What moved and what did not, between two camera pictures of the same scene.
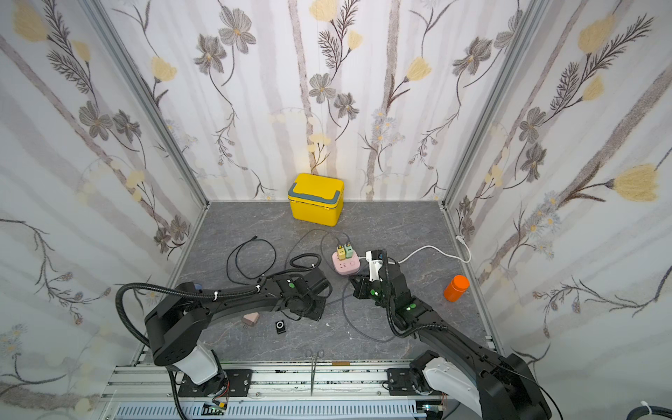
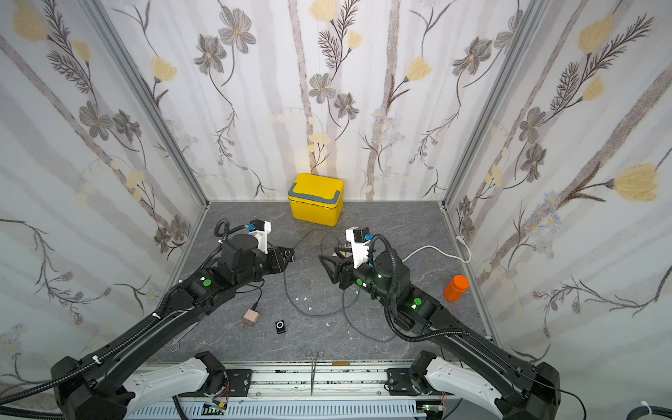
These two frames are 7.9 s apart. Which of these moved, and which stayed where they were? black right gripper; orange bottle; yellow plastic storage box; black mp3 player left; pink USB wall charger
Moved: black right gripper
Stayed: orange bottle; yellow plastic storage box; black mp3 player left; pink USB wall charger
